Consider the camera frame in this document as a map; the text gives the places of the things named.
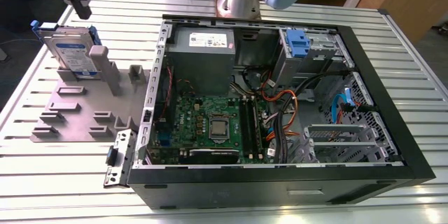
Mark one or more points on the black RAM slot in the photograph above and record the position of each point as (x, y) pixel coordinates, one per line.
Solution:
(245, 129)
(257, 129)

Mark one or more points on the grey power supply unit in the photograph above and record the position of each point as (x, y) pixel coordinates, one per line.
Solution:
(199, 72)

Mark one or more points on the green motherboard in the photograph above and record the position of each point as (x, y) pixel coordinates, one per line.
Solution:
(224, 103)

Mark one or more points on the hard disk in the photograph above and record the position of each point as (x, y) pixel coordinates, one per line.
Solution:
(69, 51)

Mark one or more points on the black open PC case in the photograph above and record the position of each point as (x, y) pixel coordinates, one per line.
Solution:
(244, 190)

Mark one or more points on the wooden cabinet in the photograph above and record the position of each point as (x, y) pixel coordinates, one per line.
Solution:
(412, 3)

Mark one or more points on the grey metal drive cage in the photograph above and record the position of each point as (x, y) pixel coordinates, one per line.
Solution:
(297, 69)

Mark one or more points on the black graphics card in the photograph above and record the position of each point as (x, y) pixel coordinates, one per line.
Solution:
(209, 154)

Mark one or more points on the silver expansion slot bracket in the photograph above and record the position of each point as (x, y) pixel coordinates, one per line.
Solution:
(123, 140)

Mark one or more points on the grey parts rack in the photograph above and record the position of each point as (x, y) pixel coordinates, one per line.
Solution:
(87, 108)

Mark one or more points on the metal CPU socket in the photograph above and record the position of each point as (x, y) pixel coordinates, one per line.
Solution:
(211, 140)

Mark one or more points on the blue plastic drive latch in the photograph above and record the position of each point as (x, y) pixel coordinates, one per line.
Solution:
(297, 43)

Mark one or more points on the silver CPU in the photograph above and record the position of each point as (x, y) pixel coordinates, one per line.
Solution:
(219, 127)

